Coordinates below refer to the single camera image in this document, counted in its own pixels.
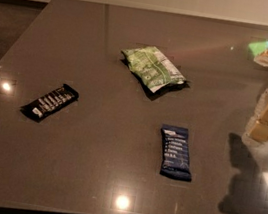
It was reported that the blue rxbar blueberry bar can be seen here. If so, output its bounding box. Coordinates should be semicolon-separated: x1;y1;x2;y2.
160;124;192;182

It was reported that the black rxbar chocolate bar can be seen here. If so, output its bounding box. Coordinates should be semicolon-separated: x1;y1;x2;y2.
20;84;79;122

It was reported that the green snack bag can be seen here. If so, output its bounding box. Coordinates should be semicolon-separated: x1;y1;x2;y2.
122;46;186;93

